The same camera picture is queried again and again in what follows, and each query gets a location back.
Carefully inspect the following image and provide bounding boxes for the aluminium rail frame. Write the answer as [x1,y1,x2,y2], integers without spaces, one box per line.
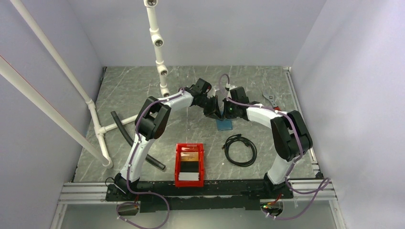
[50,66,345,229]

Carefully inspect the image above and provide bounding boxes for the gold card in bin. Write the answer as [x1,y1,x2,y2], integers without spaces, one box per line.
[180,152,199,162]

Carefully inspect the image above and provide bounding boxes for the red handled adjustable wrench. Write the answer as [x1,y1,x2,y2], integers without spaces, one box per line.
[262,91,281,111]

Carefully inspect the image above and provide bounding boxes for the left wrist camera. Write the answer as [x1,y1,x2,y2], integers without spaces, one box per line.
[208,86,220,97]

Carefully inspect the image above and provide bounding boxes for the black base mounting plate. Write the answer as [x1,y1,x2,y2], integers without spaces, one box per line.
[106,178,294,213]

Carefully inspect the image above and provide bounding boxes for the red plastic bin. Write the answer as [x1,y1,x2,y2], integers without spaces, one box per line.
[174,143,205,188]

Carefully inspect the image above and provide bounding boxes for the white card stack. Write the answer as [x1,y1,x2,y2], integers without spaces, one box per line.
[178,172,200,181]

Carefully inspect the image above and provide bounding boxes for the white PVC pipe frame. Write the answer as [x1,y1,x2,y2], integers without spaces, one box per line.
[0,0,171,169]

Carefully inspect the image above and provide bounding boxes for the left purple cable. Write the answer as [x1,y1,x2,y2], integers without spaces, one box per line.
[116,88,186,229]

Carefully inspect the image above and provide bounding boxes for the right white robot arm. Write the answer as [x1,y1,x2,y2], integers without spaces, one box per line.
[223,86,313,198]

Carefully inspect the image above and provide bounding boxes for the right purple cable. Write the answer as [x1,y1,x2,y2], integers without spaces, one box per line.
[218,73,331,221]

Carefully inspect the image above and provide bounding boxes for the blue card holder wallet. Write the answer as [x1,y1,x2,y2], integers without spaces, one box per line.
[216,119,233,131]

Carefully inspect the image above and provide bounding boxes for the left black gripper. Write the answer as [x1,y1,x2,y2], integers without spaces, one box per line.
[198,95,223,122]

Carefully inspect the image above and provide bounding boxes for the coiled black cable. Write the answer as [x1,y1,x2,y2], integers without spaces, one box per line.
[223,134,257,167]

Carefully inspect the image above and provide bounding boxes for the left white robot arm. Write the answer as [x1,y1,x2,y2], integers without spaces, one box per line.
[114,78,223,200]

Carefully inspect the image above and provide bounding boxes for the black corrugated hose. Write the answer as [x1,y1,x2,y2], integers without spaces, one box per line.
[110,110,166,171]

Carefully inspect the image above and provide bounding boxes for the purple cable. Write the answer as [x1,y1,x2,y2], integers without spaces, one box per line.
[218,73,331,221]
[116,88,186,229]

